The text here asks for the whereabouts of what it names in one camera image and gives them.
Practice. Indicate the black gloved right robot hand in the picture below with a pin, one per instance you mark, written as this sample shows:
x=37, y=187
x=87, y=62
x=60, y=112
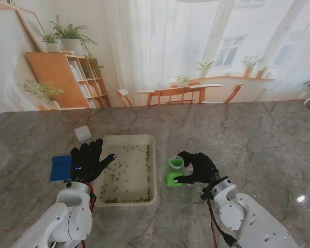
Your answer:
x=202, y=168

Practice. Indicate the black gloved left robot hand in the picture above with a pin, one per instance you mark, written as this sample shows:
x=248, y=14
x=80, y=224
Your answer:
x=89, y=162

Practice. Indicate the blue plastic scraper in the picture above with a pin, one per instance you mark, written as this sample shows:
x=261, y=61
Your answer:
x=60, y=168

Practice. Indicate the clear bottle with green base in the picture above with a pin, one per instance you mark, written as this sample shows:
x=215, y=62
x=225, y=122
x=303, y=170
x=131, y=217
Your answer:
x=174, y=173

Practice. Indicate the white square bottle cap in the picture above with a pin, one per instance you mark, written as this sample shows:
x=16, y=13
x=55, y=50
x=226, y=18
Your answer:
x=82, y=133

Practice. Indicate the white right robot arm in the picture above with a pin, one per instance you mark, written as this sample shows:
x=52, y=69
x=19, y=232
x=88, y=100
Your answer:
x=242, y=217

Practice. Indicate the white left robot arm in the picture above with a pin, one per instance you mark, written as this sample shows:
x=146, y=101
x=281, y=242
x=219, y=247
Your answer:
x=64, y=219

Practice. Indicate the cream plastic baking tray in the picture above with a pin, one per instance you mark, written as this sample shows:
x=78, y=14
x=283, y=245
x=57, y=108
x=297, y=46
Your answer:
x=129, y=186

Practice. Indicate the scattered green beans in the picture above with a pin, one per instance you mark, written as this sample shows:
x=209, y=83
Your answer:
x=147, y=157

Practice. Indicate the printed room backdrop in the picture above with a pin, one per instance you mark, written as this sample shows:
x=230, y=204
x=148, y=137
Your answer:
x=155, y=51

